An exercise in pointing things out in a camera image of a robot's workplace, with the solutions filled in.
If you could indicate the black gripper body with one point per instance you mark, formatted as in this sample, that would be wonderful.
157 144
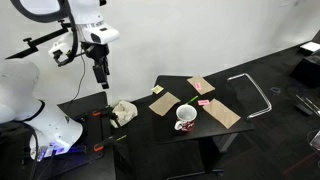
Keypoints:
96 51

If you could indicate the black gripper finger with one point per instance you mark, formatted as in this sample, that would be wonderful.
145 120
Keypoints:
106 75
98 74

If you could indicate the green pen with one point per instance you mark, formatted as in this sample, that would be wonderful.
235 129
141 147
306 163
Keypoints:
192 99

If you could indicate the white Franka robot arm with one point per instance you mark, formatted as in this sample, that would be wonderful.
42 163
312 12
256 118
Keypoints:
50 130

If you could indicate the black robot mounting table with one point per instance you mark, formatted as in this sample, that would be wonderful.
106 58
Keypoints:
83 103

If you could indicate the crumpled white cloth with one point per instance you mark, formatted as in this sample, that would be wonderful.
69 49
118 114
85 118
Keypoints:
125 113

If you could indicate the yellow sticky note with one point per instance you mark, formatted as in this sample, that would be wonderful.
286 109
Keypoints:
157 89

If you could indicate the small black table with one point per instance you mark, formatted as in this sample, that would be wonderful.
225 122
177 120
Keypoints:
170 128

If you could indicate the white bowl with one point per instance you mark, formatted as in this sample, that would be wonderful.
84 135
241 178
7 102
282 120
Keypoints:
186 115

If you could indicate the pink sticky note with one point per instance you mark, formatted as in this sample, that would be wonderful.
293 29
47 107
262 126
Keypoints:
198 86
203 102

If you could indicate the round floor outlet cover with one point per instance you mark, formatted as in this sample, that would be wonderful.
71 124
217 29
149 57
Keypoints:
275 90

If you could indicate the black box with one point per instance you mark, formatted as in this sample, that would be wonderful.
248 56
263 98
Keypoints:
305 71

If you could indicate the flat white board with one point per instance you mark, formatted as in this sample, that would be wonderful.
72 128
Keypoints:
310 46

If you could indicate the black camera boom bar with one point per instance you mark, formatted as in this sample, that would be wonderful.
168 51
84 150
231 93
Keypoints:
43 38

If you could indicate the silver metal U frame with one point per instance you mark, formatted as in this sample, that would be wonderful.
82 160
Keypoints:
259 91

